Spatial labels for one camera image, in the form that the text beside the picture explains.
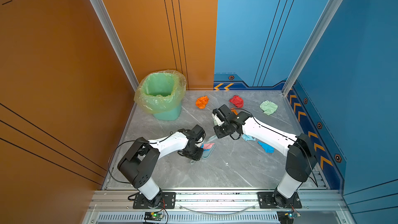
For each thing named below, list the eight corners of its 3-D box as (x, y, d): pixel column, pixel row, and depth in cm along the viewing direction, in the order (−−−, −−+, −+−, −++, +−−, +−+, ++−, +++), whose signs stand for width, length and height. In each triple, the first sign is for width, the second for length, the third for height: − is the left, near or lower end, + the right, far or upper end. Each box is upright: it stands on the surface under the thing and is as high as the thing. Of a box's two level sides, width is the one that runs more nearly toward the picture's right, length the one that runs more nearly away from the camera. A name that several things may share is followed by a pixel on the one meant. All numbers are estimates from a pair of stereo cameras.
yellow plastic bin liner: (146, 130, 101) (131, 103, 80) (155, 98, 119) (144, 70, 98) (184, 130, 101) (179, 103, 80) (187, 98, 119) (184, 70, 98)
